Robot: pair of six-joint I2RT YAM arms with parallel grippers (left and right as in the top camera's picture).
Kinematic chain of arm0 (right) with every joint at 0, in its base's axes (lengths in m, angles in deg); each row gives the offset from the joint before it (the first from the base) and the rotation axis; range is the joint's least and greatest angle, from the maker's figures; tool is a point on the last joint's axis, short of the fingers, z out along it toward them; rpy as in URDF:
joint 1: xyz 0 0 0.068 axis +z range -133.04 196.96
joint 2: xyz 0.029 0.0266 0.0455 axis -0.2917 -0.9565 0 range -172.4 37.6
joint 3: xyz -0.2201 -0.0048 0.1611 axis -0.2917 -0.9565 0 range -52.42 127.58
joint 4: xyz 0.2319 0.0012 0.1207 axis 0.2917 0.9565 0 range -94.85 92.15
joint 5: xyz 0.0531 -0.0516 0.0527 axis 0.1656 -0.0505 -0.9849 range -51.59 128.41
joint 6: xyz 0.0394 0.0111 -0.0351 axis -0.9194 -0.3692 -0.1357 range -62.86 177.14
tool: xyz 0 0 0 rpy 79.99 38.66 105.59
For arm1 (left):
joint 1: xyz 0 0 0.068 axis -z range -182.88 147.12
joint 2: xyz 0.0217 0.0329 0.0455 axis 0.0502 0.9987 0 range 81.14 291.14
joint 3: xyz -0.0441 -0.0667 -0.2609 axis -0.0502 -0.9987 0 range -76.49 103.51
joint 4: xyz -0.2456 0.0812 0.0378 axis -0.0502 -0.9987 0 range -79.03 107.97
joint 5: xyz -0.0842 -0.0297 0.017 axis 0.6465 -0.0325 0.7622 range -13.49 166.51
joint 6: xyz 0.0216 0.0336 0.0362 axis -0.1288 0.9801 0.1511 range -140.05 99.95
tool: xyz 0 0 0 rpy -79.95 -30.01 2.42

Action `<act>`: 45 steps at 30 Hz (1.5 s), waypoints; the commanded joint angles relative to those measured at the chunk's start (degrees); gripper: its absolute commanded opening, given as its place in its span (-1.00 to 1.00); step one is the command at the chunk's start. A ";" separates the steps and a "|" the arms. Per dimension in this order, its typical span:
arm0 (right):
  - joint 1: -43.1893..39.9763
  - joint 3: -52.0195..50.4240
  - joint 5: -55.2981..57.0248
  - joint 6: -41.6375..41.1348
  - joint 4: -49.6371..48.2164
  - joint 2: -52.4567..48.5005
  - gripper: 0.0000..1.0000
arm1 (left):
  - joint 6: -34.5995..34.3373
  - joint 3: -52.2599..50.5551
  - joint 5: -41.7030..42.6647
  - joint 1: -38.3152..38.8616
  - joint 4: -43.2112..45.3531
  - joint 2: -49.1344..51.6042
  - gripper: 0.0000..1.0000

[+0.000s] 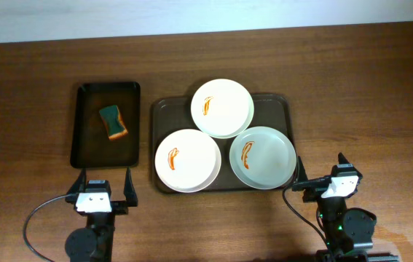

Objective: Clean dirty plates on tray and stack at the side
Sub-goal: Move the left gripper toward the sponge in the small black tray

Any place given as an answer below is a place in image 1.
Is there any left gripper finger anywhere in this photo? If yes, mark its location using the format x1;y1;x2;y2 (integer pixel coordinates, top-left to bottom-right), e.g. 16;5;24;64
123;167;138;207
67;169;87;194

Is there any pale green plate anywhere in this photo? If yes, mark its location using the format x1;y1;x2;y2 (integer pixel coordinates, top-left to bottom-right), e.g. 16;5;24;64
229;127;297;190

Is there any white plate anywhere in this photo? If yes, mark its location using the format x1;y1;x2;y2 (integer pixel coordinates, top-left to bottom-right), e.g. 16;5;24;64
154;129;221;193

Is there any green and orange sponge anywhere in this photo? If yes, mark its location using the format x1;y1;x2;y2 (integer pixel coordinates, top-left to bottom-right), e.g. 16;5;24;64
99;105;128;140

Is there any cream plate top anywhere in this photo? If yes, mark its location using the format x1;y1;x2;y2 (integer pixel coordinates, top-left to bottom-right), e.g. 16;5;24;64
190;79;254;139

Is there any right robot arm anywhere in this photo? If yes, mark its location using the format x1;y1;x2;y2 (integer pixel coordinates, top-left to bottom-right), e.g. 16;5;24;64
290;153;401;262

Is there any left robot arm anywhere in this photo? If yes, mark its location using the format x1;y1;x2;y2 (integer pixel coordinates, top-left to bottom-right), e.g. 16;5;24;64
65;169;138;262

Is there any small black tray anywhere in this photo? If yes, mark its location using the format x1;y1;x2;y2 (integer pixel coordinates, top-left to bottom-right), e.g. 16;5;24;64
70;82;141;168

